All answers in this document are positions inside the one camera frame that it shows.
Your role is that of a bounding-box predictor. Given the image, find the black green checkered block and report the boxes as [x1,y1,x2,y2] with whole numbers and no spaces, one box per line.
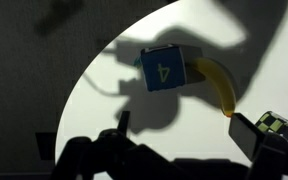
[255,111,288,141]

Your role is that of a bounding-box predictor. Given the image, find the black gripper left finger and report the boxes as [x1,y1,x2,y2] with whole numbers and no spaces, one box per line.
[52,111,171,180]

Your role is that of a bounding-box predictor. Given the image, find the round white table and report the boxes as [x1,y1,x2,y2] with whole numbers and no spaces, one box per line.
[54,0,288,180]

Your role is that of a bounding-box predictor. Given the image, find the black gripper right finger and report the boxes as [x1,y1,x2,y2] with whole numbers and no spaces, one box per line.
[228,113,288,180]

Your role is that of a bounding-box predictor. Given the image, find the blue block with number four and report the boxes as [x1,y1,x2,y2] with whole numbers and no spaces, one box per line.
[133,43,203,93]

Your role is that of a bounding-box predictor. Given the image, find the yellow banana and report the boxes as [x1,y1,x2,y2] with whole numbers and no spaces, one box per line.
[192,58,236,117]

